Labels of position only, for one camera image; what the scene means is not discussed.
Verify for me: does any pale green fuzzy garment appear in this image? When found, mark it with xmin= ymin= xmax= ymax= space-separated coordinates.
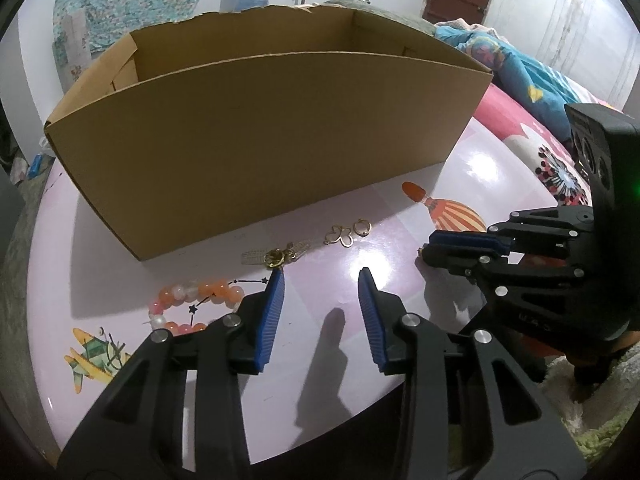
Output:
xmin=542 ymin=345 xmax=640 ymax=469

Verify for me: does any brown cardboard box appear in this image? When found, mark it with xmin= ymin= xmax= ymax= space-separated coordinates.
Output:
xmin=44 ymin=2 xmax=494 ymax=262

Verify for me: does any gold butterfly charm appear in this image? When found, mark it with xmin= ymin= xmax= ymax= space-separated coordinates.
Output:
xmin=322 ymin=227 xmax=355 ymax=250

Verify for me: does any orange bead bracelet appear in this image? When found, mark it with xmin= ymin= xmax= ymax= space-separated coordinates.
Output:
xmin=148 ymin=280 xmax=246 ymax=337

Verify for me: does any pink floral blanket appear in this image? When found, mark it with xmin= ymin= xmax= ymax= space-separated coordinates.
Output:
xmin=471 ymin=82 xmax=597 ymax=212

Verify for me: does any teal patterned hanging cloth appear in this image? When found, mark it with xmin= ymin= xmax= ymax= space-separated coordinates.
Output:
xmin=52 ymin=0 xmax=227 ymax=70

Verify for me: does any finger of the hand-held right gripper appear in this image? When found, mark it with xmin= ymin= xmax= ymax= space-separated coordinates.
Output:
xmin=430 ymin=206 xmax=596 ymax=261
xmin=418 ymin=245 xmax=586 ymax=307

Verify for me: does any grey-green blanket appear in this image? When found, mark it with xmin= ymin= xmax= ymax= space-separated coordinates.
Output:
xmin=320 ymin=0 xmax=437 ymax=37

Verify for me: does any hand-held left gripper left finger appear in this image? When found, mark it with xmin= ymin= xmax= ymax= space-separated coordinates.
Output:
xmin=57 ymin=267 xmax=287 ymax=480

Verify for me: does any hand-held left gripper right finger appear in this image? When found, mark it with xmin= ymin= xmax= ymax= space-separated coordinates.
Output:
xmin=358 ymin=266 xmax=588 ymax=480

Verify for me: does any blue printed blanket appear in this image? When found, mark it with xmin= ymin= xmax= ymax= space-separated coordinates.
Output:
xmin=434 ymin=22 xmax=582 ymax=145

